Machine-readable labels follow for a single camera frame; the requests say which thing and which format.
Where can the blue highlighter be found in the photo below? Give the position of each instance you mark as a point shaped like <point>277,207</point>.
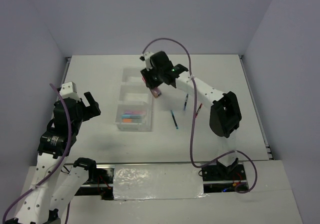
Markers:
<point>132,116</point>

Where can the clear three-compartment organizer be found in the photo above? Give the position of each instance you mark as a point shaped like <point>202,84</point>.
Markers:
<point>134,95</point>

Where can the blue pen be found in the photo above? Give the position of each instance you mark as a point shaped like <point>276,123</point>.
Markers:
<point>185,102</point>

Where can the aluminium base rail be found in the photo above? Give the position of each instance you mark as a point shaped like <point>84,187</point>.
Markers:
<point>102,183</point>

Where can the red pen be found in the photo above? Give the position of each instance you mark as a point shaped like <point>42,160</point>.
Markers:
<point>198,110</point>

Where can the teal pen refill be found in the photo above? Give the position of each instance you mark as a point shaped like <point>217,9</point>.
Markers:
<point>174,119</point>

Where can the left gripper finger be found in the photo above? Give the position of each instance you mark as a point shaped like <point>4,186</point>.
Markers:
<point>91,112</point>
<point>90,99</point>

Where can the orange highlighter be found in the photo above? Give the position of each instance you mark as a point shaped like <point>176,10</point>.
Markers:
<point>131,120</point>

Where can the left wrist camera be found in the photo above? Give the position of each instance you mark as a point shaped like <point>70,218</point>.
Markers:
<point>69,90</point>

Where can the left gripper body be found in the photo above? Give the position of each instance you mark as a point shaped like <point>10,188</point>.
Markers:
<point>78,121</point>

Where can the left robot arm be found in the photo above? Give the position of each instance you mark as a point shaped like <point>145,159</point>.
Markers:
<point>46,201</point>

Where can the pink glue stick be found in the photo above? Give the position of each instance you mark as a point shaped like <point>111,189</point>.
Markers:
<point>156,91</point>

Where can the silver foil sheet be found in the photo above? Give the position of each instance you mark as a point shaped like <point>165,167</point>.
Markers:
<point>157,181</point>

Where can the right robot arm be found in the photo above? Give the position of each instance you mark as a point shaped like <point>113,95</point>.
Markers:
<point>224,116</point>

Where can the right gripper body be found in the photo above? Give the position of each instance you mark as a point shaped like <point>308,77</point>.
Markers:
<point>153,76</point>

